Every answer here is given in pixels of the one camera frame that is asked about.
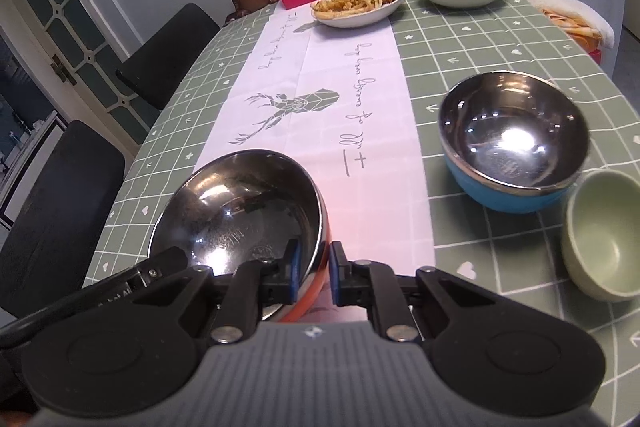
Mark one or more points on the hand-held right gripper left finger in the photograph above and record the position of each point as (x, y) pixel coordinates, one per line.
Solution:
(296, 272)

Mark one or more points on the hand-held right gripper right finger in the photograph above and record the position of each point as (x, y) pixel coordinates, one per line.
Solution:
(337, 274)

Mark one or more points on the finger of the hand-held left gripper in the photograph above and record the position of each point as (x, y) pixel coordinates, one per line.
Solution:
(165, 262)

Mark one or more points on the orange steel-lined bowl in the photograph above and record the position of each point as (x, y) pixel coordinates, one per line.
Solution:
(235, 207)

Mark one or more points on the blue steel-lined bowl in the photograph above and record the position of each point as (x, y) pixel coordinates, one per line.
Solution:
(510, 142)

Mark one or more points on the green ceramic bowl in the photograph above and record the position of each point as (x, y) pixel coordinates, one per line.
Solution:
(605, 232)

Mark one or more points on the black padded chair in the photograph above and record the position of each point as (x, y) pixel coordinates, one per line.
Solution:
(170, 52)
(55, 217)

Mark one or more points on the white cabinet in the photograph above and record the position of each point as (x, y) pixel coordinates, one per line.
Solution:
(30, 167)

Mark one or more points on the glass-panel door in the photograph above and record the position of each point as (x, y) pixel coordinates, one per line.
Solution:
(75, 22)

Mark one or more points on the white towel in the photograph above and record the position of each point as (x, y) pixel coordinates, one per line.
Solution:
(565, 4)

